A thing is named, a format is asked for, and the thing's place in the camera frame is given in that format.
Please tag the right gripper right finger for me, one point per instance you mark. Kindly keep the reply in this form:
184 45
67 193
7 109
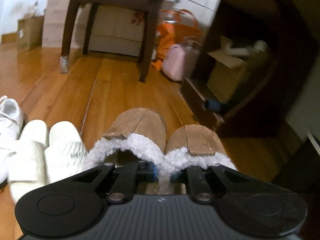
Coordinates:
197 187

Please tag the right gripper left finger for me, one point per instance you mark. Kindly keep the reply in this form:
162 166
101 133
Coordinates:
125 180

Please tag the tan fleece boot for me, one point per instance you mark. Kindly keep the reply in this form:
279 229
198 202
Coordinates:
136 134
190 145

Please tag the white lace sneaker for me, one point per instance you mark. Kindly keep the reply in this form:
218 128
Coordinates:
11 122
6 151

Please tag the open cardboard box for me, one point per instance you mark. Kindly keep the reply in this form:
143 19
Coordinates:
234 66

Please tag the pink bag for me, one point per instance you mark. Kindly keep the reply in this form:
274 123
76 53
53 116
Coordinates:
181 58

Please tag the orange bag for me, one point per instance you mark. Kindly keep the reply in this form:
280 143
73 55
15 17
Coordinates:
173 31

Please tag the dark wooden table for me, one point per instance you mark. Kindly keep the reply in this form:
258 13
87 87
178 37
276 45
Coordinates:
116 26

